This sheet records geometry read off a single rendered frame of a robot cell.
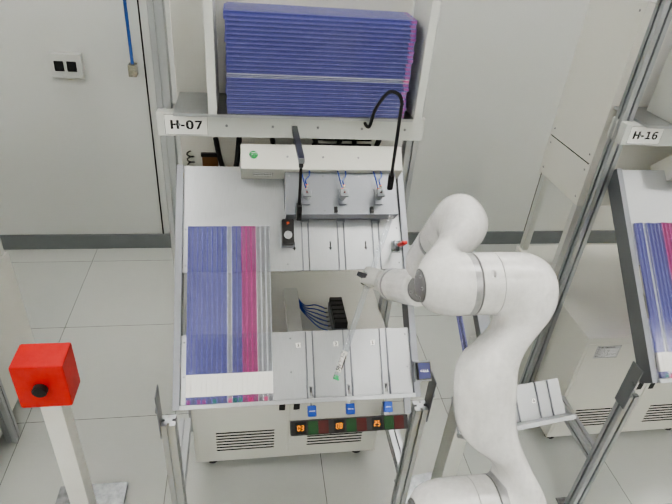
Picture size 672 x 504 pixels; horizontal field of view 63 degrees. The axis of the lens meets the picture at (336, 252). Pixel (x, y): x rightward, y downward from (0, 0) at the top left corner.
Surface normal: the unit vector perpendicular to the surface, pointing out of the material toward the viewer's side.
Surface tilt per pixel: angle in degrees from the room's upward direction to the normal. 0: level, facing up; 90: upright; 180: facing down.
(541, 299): 62
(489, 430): 69
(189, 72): 90
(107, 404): 0
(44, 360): 0
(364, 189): 43
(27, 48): 90
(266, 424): 90
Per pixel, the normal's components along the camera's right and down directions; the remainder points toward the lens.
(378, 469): 0.07, -0.84
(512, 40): 0.14, 0.54
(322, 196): 0.15, -0.24
